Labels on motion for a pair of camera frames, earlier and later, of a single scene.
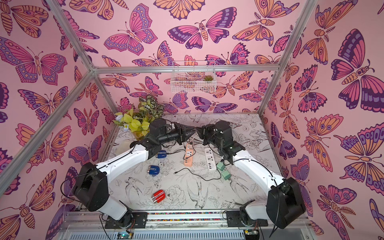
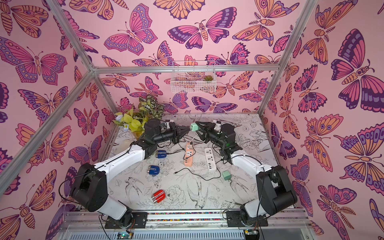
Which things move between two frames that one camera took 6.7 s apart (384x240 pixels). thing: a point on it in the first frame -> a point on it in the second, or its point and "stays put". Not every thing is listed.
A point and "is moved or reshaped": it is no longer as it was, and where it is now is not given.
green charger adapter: [221, 166] is moved or reshaped
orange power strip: [189, 155] stays put
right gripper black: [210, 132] stays put
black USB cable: [181, 149] stays put
